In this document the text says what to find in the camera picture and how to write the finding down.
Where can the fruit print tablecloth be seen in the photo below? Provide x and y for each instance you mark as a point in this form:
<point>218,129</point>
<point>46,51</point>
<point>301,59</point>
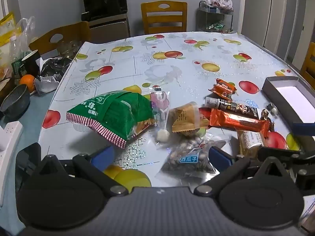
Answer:
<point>172,64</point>

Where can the silver foil bag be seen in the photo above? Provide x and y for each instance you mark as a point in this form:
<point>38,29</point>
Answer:
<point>45,86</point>

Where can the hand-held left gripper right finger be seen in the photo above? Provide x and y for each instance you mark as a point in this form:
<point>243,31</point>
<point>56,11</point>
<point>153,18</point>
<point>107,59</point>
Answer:
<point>220,158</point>

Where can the dark speckled bowl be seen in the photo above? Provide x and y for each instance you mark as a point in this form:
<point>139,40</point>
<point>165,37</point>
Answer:
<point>14,100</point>

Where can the white door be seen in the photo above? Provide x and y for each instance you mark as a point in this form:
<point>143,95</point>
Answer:
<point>258,9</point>

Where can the grey cardboard box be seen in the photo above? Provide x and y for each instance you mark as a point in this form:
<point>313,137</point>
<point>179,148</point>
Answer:
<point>290,93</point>

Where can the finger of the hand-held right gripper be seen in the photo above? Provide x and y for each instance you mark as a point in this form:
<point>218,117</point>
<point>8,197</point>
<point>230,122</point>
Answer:
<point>290,156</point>
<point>305,129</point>

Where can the white power strip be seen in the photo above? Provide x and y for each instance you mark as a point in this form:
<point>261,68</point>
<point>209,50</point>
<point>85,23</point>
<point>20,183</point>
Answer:
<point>8,135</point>

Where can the metal trolley cart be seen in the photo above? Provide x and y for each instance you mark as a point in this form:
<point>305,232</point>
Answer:
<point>216,14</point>

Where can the glass bowl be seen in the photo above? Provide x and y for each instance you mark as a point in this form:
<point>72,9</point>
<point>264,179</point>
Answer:
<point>69,49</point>

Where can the green snack bag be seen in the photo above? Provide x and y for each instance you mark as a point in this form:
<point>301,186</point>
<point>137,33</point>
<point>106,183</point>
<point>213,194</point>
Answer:
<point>110,113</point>

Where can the clear melon seed bag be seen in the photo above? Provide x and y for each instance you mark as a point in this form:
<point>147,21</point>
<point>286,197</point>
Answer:
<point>187,157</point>

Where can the black mug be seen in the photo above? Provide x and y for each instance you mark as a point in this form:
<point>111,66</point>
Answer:
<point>30,62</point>

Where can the black plastic bag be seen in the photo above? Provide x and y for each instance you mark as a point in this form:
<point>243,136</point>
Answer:
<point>55,67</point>

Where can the small orange snack packet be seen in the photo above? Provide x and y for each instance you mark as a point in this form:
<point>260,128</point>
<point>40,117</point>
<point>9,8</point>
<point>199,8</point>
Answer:
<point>222,89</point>

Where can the wooden chair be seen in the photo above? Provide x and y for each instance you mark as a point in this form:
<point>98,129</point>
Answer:
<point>163,17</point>
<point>73,33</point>
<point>308,64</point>

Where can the golden brown pastry packet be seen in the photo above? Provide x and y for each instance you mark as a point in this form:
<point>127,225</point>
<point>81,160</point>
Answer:
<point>184,118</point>

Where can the orange fruit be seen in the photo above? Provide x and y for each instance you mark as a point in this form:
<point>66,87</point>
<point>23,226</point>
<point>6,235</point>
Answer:
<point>27,83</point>

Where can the clear pink candy packet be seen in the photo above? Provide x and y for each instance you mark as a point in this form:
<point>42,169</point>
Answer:
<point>160,108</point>

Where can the long orange snack bar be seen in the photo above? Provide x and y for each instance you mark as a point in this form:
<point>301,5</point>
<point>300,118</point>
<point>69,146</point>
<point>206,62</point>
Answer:
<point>236,121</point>

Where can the gold candy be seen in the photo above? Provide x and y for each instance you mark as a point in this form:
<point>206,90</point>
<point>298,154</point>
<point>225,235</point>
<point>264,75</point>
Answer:
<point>265,115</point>
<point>270,125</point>

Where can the dark chocolate stick tube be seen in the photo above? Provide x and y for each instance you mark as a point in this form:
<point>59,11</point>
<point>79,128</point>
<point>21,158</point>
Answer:
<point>233,107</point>

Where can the clear plastic bag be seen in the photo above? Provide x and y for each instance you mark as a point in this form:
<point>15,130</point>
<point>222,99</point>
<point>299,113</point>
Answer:
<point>24,36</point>

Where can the green foil packets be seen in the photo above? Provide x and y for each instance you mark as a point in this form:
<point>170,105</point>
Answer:
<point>215,26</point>

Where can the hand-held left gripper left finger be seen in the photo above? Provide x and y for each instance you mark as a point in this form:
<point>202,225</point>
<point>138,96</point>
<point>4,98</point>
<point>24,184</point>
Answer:
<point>102,157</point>

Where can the black silver water dispenser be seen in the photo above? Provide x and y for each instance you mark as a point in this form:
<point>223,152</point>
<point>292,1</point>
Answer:
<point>105,17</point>

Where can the clear yellow cake packet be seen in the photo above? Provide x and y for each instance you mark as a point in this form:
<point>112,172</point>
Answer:
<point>251,140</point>

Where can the yellow package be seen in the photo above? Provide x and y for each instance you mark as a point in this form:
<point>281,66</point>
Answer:
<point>8,27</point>

